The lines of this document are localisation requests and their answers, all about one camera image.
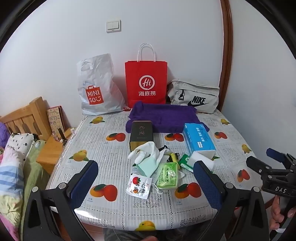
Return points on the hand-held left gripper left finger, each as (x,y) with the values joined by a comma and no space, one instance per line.
(84,183)

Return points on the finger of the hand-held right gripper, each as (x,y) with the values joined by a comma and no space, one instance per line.
(259,165)
(277,156)

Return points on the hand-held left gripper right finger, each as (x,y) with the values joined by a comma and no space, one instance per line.
(208,185)

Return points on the white sponge block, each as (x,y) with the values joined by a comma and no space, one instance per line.
(201,157)

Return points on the dark green wipe packet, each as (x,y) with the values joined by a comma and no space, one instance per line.
(185,162)

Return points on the light green tissue pack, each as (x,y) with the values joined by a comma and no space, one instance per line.
(168,177)

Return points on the mint green cloth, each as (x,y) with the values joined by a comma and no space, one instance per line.
(148,168)

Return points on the white glove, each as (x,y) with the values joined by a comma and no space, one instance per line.
(144,151)

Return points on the person's right hand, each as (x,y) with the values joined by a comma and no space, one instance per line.
(275,213)

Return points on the wooden nightstand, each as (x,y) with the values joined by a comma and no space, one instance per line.
(52,150)

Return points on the blue tissue pack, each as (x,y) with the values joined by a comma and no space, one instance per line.
(198,136)

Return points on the green bed sheet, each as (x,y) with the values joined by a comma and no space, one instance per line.
(34,176)

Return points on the dark small bottle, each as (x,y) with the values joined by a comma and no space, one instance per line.
(62,134)

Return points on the white tomato print sachet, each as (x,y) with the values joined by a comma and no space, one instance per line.
(138,186)

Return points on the patterned notebook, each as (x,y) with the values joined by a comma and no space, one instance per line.
(55,119)

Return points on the striped quilt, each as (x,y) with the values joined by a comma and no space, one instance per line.
(10,180)

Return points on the dark tea tin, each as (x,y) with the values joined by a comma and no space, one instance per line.
(140,134)

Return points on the floral pillow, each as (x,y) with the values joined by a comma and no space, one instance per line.
(19,144)

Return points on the purple towel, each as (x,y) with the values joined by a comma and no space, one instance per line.
(166,118)

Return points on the small red white packet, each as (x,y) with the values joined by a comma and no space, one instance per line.
(127,109)

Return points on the wooden headboard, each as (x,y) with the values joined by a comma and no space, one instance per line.
(25,118)

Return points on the light grey waist bag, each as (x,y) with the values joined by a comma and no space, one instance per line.
(196,95)

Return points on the purple plush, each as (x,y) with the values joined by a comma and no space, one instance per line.
(3,135)

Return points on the white plastic shopping bag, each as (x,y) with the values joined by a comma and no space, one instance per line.
(99,76)

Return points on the red paper bag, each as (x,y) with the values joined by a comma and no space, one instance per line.
(146,81)

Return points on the brown wooden door frame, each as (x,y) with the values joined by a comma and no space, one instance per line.
(227,46)

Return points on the white light switch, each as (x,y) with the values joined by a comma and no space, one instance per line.
(113,26)

